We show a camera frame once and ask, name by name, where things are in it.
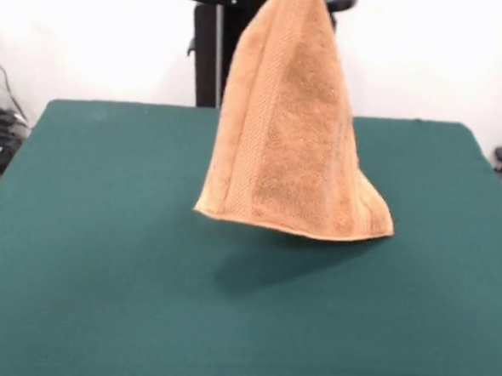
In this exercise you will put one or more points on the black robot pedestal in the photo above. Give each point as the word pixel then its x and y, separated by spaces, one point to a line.
pixel 207 66

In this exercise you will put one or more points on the tan terry towel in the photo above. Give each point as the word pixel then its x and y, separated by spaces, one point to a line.
pixel 297 135

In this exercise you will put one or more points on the dark green table cloth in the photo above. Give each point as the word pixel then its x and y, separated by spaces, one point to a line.
pixel 101 272

